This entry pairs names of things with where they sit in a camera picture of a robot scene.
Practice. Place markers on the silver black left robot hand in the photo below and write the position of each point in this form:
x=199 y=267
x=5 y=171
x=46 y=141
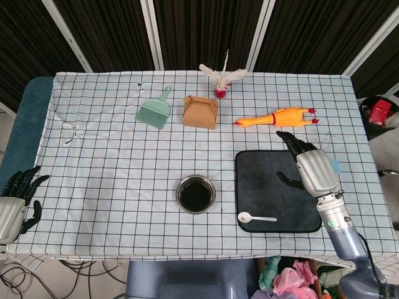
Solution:
x=11 y=211

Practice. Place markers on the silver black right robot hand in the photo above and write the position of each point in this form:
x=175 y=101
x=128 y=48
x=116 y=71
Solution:
x=316 y=169

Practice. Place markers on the white plastic spoon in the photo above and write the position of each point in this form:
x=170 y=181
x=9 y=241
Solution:
x=244 y=217

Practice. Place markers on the dark grey cloth mat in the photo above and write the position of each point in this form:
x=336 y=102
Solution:
x=265 y=193

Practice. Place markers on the steel bowl with dark liquid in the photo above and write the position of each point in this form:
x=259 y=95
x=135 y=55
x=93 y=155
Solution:
x=195 y=194

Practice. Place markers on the green hand brush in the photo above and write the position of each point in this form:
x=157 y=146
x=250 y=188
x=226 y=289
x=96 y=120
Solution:
x=154 y=113

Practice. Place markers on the light blue foam cube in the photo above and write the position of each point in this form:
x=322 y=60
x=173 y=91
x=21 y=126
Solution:
x=336 y=166

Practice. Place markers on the yellow rubber chicken toy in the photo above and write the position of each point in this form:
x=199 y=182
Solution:
x=286 y=116

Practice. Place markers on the black bin with bag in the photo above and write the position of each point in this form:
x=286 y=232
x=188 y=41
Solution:
x=366 y=115

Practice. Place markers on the red carton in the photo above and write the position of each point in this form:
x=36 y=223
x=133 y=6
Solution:
x=380 y=112

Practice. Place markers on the green plastic bag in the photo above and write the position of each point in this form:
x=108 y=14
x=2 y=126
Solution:
x=268 y=272

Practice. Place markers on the pink plastic bag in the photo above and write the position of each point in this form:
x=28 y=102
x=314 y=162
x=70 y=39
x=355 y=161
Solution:
x=293 y=281

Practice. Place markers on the white black checked tablecloth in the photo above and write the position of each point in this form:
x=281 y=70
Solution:
x=124 y=174

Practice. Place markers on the brown cardboard gable box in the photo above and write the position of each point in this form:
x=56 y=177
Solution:
x=199 y=115

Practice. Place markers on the white feather shuttlecock red base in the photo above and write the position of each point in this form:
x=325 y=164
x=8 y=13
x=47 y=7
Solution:
x=222 y=81

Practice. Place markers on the grey-blue robot torso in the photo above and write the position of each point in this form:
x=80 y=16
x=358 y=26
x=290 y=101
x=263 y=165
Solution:
x=187 y=280

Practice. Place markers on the white frame post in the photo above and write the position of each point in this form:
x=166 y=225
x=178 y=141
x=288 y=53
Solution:
x=260 y=34
x=371 y=42
x=152 y=34
x=67 y=35

